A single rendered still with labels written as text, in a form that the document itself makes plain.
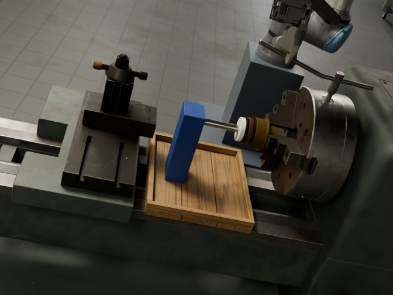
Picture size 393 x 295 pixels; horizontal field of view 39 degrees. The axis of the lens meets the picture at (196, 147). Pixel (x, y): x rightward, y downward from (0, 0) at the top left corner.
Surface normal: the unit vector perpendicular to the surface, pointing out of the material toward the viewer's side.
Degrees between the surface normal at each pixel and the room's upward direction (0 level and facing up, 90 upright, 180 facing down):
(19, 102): 0
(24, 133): 0
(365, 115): 61
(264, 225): 0
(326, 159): 70
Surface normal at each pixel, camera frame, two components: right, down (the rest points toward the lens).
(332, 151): 0.15, 0.13
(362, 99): -0.54, -0.69
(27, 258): 0.26, -0.81
